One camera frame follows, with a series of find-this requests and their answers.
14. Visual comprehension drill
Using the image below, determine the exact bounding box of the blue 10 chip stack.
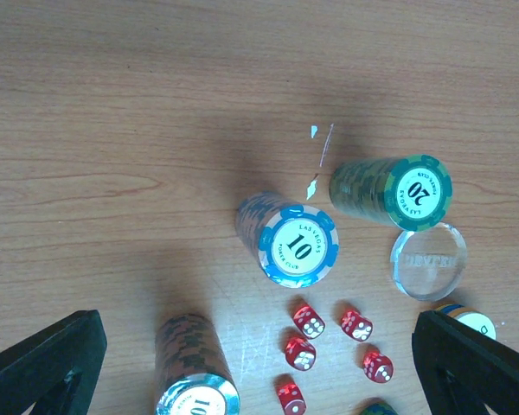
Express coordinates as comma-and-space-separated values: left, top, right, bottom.
235, 191, 339, 289

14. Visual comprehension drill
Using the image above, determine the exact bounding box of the white dealer button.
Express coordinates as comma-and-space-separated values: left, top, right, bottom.
433, 302, 497, 340

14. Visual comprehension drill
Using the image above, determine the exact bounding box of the flat blue chip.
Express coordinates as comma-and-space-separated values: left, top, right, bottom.
359, 400, 398, 415

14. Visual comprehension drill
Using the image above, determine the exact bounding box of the green 20 chip stack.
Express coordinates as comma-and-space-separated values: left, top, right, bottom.
329, 154, 453, 232

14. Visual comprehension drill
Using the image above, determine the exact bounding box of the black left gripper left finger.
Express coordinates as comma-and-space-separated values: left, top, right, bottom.
0, 310, 107, 414

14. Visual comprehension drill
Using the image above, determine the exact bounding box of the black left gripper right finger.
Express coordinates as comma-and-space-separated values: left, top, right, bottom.
412, 310, 519, 414

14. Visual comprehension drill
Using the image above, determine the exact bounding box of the red die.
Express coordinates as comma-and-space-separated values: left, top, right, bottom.
292, 303, 325, 339
275, 374, 307, 415
362, 346, 394, 384
340, 309, 373, 342
285, 336, 317, 371

